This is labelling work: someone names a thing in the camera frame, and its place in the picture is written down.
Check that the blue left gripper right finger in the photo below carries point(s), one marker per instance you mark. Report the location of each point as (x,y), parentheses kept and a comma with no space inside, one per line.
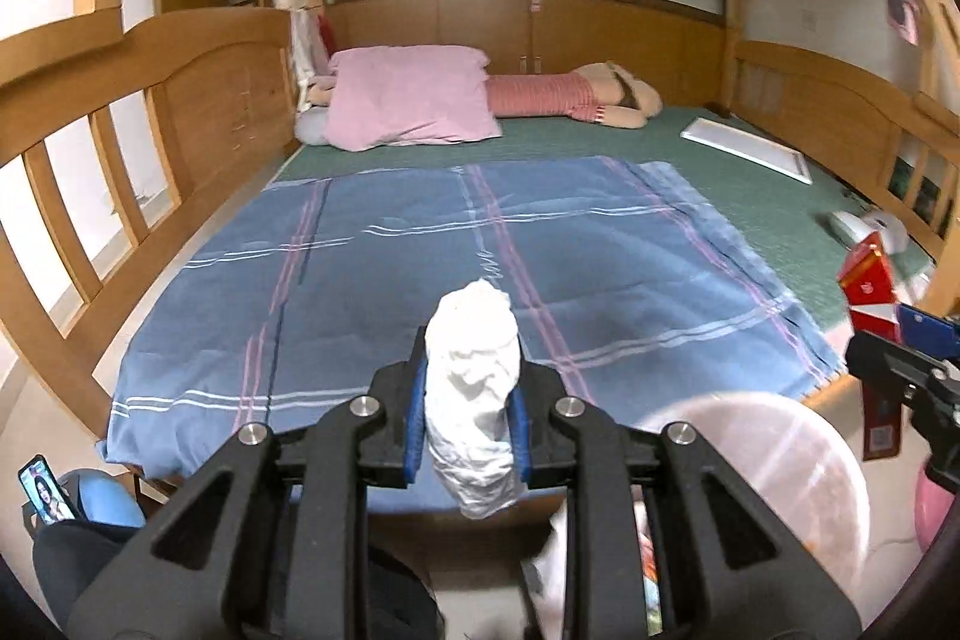
(519,432)

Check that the white tissue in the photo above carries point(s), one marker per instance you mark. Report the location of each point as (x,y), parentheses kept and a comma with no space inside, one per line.
(473,362)

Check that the red cigarette carton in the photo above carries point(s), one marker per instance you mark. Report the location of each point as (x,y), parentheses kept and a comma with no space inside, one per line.
(866,280)

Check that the pink pillow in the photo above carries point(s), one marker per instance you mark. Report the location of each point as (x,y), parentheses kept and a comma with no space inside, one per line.
(409,96)

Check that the blue plaid bed sheet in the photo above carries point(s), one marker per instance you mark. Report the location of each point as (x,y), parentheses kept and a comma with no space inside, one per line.
(621,276)

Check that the white flat board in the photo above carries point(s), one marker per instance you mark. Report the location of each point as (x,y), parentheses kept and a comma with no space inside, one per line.
(748,147)

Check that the striped plush doll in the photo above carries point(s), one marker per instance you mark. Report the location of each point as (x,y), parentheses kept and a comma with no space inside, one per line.
(600,94)

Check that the white electronic device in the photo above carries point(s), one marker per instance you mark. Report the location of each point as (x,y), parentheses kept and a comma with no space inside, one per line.
(854,228)

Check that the pink round object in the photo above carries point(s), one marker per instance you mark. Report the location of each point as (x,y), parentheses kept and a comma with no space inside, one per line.
(931,505)

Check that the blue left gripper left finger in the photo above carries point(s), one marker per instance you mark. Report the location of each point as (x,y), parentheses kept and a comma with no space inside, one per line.
(415,425)

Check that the white lined trash basket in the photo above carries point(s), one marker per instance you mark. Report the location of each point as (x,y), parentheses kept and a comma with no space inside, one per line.
(662,538)

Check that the smartphone with photo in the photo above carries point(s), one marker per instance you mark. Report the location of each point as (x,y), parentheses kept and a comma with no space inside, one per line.
(48,499)

